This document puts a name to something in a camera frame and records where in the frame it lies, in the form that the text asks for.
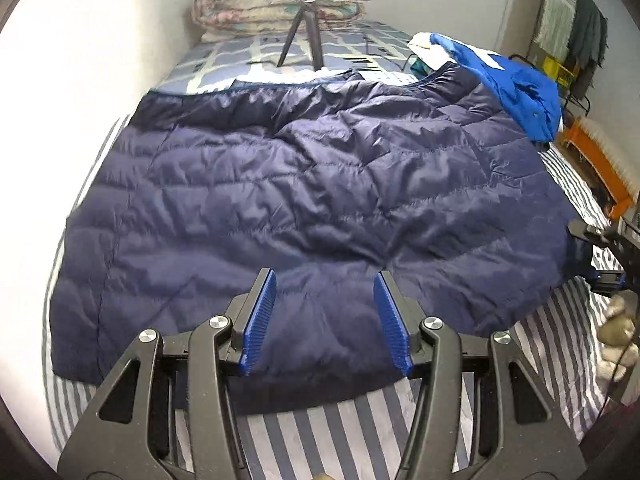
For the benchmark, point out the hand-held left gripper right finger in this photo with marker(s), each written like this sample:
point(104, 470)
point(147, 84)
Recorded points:
point(392, 325)

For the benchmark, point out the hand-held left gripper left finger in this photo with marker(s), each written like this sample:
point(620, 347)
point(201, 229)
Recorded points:
point(257, 325)

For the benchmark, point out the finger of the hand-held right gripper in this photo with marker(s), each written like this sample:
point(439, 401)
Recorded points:
point(597, 235)
point(607, 281)

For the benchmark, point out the navy puffer jacket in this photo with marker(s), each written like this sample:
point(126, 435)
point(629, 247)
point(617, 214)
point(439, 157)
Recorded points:
point(300, 185)

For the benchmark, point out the dark hanging clothes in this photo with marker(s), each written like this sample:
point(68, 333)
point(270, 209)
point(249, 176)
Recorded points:
point(587, 30)

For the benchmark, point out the beige plush toy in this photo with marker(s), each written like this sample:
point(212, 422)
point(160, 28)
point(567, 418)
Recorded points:
point(617, 330)

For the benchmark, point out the orange stool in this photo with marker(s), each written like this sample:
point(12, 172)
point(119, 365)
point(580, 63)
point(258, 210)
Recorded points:
point(585, 147)

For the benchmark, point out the bed with striped sheet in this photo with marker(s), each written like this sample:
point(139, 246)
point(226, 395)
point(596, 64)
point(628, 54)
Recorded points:
point(320, 435)

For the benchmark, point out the black metal chair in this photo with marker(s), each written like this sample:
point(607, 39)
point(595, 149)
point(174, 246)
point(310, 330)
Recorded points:
point(574, 95)

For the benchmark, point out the bright blue jacket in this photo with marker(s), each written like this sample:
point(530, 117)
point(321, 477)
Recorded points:
point(525, 95)

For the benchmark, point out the yellow box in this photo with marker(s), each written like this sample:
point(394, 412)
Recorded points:
point(557, 70)

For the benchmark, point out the striped hanging towel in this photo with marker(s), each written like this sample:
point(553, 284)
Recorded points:
point(555, 20)

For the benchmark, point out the white garment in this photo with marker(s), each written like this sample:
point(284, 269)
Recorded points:
point(422, 42)

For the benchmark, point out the blue checked blanket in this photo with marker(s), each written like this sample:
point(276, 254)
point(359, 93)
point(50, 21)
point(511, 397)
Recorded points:
point(220, 60)

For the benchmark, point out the folded floral quilt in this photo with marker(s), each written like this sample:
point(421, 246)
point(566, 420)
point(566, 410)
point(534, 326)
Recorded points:
point(235, 10)

